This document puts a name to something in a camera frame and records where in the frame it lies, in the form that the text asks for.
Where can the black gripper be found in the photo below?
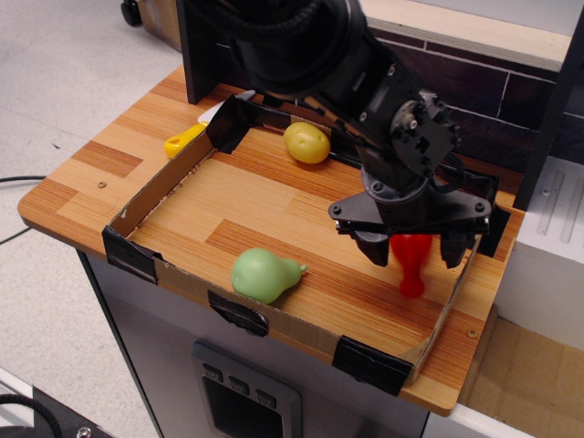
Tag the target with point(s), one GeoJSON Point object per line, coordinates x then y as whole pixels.
{"type": "Point", "coordinates": [457, 216]}

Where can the red hot sauce bottle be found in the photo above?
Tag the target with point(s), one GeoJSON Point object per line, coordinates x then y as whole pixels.
{"type": "Point", "coordinates": [411, 252]}

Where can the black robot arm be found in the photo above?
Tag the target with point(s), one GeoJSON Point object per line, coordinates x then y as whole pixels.
{"type": "Point", "coordinates": [323, 53]}

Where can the cardboard fence with black tape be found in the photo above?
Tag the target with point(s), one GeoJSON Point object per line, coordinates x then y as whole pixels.
{"type": "Point", "coordinates": [235, 188]}

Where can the white toy sink counter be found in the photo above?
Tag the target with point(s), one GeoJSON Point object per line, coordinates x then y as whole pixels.
{"type": "Point", "coordinates": [542, 287]}

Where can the yellow toy potato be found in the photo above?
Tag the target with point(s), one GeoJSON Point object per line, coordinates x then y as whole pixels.
{"type": "Point", "coordinates": [306, 143]}

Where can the green toy pear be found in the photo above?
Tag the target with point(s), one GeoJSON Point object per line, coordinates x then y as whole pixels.
{"type": "Point", "coordinates": [263, 276]}

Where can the grey control panel with buttons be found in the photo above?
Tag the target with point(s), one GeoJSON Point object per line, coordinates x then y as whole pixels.
{"type": "Point", "coordinates": [241, 401]}

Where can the black caster wheel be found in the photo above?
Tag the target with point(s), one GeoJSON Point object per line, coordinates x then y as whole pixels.
{"type": "Point", "coordinates": [131, 12]}

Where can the black upright post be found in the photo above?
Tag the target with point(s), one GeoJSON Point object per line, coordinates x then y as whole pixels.
{"type": "Point", "coordinates": [569, 74]}

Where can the yellow handled toy knife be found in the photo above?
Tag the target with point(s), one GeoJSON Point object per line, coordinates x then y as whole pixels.
{"type": "Point", "coordinates": [178, 142]}

